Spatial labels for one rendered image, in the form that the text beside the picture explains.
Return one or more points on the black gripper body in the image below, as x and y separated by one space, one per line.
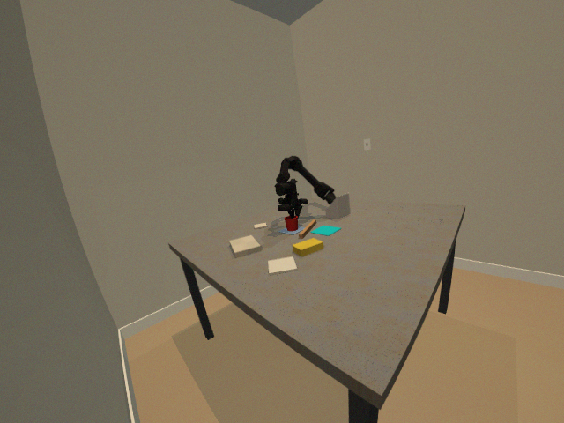
292 200

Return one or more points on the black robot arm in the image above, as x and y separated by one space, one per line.
283 187

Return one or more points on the red cup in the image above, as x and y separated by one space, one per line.
291 224

